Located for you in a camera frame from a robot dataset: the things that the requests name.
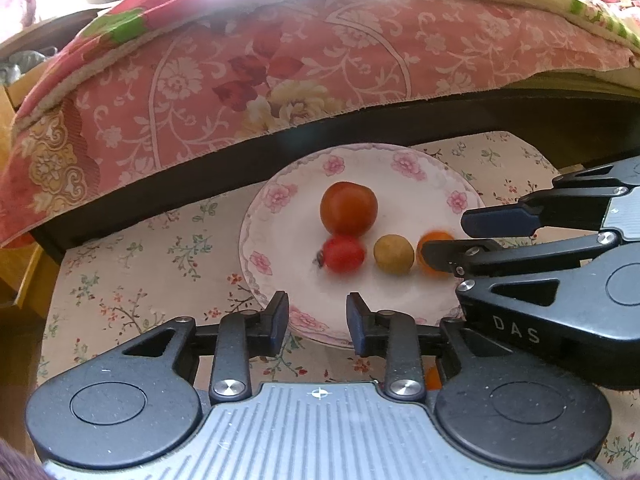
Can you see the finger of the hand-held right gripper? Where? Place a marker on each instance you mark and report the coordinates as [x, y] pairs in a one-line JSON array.
[[442, 255], [500, 221]]

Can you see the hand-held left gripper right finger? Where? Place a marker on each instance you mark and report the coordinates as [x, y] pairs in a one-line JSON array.
[[356, 325]]

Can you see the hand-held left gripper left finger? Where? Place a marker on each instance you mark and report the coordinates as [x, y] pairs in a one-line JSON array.
[[278, 322]]

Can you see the white floral plate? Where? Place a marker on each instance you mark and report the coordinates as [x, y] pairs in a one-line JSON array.
[[285, 240]]

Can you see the yellow-green round fruit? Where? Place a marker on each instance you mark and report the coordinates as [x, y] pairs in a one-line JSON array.
[[394, 255]]

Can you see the small red tomato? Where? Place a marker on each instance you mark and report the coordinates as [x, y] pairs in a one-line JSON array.
[[344, 255]]

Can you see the large red tomato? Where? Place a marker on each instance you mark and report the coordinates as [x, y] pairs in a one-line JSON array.
[[348, 208]]

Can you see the floral tablecloth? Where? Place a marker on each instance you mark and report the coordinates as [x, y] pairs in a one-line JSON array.
[[125, 270]]

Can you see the pink floral blanket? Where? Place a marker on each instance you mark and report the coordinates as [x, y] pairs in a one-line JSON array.
[[200, 85]]

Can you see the dark red fuzzy clothing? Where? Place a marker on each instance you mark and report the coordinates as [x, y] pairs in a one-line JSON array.
[[17, 462]]

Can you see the grey cloth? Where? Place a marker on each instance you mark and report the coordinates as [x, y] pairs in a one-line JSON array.
[[25, 62]]

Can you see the red cloth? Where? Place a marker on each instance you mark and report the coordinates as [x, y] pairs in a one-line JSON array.
[[15, 7]]

